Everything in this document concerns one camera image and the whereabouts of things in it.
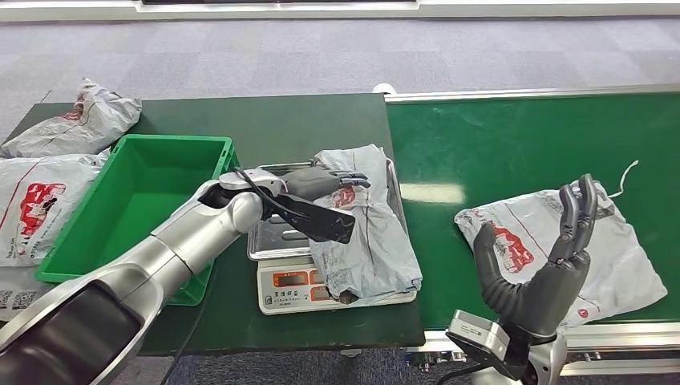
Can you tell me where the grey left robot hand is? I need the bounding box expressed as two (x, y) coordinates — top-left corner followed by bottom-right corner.
(262, 166), (372, 245)

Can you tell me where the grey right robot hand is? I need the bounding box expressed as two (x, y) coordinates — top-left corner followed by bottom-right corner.
(472, 173), (599, 341)

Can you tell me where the green conveyor belt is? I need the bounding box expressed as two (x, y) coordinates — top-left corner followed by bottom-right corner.
(386, 91), (680, 330)

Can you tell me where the dark green table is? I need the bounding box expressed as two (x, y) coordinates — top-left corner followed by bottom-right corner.
(2, 93), (426, 357)

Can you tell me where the steel weighing tray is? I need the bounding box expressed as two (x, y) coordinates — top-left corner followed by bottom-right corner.
(246, 158), (410, 262)

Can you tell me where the flat grey red-print mailer bag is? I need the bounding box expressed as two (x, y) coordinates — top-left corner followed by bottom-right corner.
(454, 180), (669, 329)

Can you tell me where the white digital scale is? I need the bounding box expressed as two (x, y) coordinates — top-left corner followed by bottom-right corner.
(256, 257), (418, 316)

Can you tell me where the green plastic crate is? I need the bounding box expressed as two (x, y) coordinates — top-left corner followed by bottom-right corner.
(34, 133), (240, 308)

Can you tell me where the white baseboard strip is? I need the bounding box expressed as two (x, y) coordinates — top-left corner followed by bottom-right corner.
(0, 0), (680, 23)

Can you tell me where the small crumpled grey mailer bag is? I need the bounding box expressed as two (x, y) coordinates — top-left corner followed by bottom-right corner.
(0, 78), (144, 160)

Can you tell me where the large grey red-print mailer bag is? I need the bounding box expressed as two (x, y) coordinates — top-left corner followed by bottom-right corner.
(0, 148), (112, 269)

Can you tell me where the grey mailer bag with barcodes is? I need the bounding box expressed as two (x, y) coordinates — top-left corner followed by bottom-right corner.
(0, 264), (58, 323)

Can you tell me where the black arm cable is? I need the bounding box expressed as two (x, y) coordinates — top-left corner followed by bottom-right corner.
(233, 167), (312, 221)

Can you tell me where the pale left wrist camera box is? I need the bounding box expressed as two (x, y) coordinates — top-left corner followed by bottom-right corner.
(218, 168), (288, 197)

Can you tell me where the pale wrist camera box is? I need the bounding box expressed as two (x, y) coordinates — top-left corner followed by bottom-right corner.
(445, 310), (512, 381)
(218, 168), (288, 197)

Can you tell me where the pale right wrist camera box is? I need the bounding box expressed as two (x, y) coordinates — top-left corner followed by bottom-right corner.
(445, 310), (512, 381)

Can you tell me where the aluminium conveyor frame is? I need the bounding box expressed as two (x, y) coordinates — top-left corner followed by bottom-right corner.
(383, 83), (680, 379)

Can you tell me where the white string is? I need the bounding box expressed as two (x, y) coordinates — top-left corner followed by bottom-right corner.
(607, 160), (640, 199)

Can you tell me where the black cable under table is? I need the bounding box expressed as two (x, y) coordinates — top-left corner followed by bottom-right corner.
(159, 297), (213, 385)

